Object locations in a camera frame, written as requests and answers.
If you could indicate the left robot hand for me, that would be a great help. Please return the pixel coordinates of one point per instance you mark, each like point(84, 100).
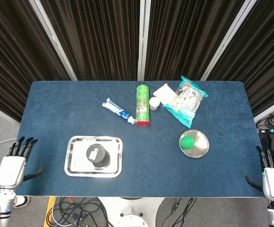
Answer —
point(10, 169)

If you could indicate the dark pleated curtain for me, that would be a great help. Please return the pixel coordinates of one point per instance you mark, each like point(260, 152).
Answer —
point(186, 40)
point(96, 40)
point(13, 59)
point(264, 54)

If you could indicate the black power strip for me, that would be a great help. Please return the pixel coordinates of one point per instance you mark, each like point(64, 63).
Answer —
point(271, 130)

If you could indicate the white frame post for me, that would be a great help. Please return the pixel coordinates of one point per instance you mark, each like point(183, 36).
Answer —
point(226, 42)
point(143, 40)
point(54, 41)

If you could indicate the beige flat packet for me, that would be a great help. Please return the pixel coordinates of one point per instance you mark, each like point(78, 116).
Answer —
point(165, 93)

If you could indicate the small white jar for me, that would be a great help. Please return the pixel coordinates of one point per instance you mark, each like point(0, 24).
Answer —
point(154, 102)

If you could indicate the black mesh cup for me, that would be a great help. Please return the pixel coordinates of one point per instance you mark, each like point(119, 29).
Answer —
point(95, 153)

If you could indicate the white blue toothpaste tube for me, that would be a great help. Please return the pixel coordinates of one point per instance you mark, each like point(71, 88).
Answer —
point(116, 110)

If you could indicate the green ball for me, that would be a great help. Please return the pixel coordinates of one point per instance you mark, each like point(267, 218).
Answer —
point(187, 142)

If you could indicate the round steel plate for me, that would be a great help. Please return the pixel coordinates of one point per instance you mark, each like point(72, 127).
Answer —
point(199, 147)

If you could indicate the green chips can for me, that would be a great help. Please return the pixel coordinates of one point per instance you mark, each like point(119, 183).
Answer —
point(143, 104)

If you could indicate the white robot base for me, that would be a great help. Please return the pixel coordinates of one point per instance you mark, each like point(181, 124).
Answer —
point(132, 212)

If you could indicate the white black sneaker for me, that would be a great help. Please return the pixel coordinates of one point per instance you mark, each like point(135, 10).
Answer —
point(22, 201)

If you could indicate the rectangular steel tray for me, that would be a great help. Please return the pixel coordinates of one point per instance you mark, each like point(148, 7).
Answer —
point(80, 163)

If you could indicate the teal snack bag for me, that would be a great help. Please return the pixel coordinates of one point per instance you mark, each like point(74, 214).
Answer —
point(186, 104)

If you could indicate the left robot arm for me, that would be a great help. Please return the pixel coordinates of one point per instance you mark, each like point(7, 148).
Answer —
point(2, 205)

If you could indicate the blue felt table cover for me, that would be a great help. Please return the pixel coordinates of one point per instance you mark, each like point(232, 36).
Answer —
point(56, 106)

